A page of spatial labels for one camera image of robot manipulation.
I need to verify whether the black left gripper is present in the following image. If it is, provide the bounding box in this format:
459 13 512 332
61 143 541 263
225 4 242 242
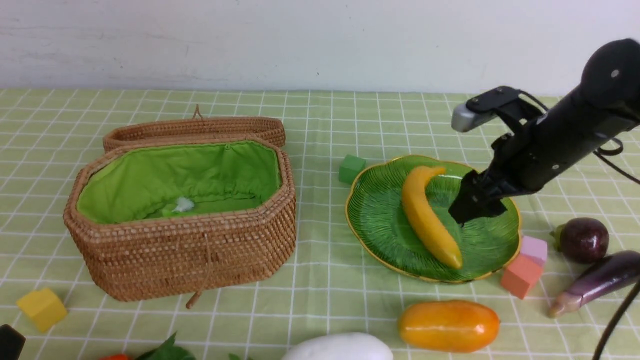
0 324 26 360

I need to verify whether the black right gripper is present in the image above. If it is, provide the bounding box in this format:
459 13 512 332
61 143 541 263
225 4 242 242
448 132 546 226

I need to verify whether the yellow toy banana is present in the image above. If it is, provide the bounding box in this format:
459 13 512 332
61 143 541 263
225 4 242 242
401 165 463 270

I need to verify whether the dark purple passion fruit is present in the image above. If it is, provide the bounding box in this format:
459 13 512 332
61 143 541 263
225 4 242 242
550 217 610 264

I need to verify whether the orange toy mango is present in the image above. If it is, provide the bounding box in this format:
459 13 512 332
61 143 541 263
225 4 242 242
397 300 501 353

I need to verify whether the purple toy eggplant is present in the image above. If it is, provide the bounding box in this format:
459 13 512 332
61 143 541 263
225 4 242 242
547 250 640 318

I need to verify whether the green leafy toy vegetable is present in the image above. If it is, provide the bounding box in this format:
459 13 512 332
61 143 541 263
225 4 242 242
135 332 196 360

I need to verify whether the white toy radish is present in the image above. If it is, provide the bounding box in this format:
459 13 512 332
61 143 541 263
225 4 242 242
282 332 394 360

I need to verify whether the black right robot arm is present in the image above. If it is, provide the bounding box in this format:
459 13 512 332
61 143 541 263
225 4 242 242
449 38 640 224

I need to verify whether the yellow foam cube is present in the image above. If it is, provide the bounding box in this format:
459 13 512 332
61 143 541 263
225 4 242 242
16 287 67 333

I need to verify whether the pink foam cube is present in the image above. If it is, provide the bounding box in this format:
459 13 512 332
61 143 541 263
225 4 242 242
519 235 548 267

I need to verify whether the orange foam cube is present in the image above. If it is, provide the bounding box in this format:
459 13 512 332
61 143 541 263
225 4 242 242
500 254 543 300

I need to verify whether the green glass leaf plate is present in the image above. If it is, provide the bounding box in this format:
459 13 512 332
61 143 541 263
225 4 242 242
345 154 522 284

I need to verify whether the red toy tomato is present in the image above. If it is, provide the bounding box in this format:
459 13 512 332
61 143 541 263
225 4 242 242
99 353 131 360

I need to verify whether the green checkered tablecloth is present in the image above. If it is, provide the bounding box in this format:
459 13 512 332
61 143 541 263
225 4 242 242
0 88 626 360

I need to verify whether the green foam cube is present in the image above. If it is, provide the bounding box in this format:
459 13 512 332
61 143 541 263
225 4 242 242
338 153 367 185

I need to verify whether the woven rattan basket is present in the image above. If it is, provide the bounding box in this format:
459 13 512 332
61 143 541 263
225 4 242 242
62 136 297 308

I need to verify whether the woven rattan basket lid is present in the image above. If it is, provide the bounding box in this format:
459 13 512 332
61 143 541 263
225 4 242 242
102 105 286 153

